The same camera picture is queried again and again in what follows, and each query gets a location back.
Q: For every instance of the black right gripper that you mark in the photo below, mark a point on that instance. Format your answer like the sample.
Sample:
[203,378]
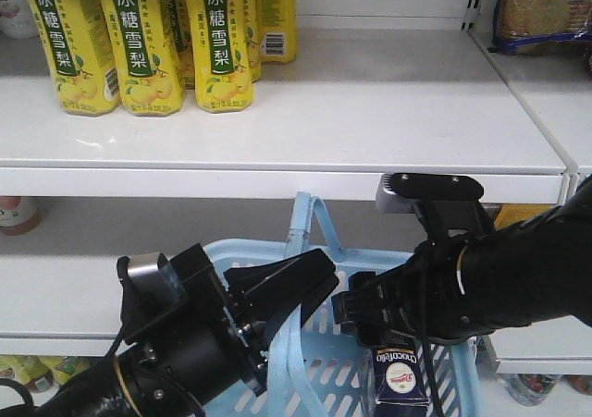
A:
[379,309]

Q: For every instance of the light blue plastic basket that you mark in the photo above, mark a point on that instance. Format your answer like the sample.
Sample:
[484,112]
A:
[314,371]

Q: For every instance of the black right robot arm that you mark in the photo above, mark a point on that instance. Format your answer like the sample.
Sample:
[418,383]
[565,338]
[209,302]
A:
[469,278]

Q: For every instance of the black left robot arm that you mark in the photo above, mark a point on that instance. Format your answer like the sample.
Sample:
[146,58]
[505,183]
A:
[98,391]

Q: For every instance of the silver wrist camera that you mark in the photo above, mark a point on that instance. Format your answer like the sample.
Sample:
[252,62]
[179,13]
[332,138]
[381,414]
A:
[150,276]

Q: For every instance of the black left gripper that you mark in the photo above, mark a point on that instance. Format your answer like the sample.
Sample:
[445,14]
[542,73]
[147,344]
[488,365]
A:
[218,332]

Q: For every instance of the blue cracker package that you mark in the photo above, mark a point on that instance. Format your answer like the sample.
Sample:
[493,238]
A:
[541,27]

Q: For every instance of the yellow pear drink bottle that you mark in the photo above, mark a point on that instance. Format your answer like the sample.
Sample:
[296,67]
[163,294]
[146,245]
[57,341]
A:
[278,31]
[79,55]
[146,56]
[223,79]

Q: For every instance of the dark blue cookie box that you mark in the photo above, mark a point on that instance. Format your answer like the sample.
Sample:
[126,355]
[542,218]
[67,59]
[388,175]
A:
[398,388]

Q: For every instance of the white supermarket shelf unit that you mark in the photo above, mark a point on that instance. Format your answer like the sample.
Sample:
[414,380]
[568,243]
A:
[377,86]

